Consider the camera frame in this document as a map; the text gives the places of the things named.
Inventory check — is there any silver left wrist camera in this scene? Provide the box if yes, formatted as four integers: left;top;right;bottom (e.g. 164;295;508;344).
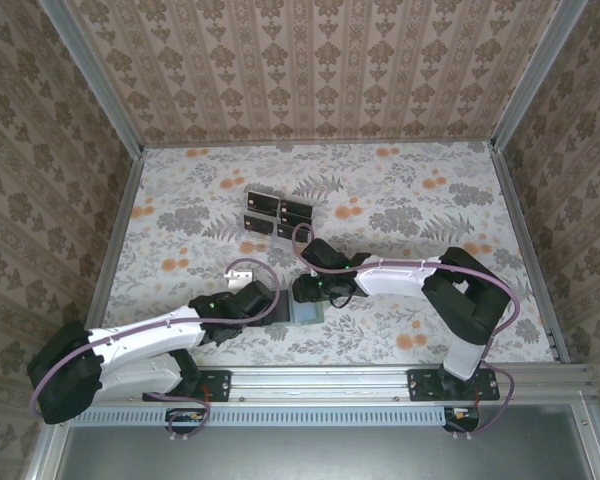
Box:
223;267;257;289

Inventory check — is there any aluminium frame bar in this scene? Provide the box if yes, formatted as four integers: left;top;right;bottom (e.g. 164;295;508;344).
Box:
569;394;600;480
28;423;74;480

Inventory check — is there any floral patterned table cover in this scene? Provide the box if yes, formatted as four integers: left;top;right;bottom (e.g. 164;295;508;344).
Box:
99;141;556;369

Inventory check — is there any white slotted cable duct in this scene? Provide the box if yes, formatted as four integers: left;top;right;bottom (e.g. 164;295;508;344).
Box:
72;405;449;428

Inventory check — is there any grey metal panel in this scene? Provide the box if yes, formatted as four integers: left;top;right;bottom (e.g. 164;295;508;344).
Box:
59;404;589;480

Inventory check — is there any clear acrylic card stand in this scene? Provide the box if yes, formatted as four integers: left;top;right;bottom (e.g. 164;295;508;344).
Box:
238;189;317;259

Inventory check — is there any small black electronics box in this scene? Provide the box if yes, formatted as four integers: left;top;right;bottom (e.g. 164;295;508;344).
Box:
443;405;481;434
165;406;205;437

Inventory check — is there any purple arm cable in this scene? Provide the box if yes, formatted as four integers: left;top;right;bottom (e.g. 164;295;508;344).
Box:
31;258;281;442
289;223;523;441

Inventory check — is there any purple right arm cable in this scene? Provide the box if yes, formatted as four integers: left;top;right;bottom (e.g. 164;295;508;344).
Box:
289;223;523;441

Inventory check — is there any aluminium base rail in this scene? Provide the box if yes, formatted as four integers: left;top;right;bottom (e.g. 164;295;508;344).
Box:
54;363;594;404

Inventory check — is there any aluminium table edge rail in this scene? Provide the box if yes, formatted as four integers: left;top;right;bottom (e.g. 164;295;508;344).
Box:
490;148;572;365
84;149;147;326

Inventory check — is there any aluminium frame post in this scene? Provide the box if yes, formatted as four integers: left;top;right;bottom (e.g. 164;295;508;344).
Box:
489;0;566;156
42;0;147;159

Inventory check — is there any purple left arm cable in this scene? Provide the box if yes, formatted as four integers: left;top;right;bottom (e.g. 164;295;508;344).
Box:
31;258;281;442

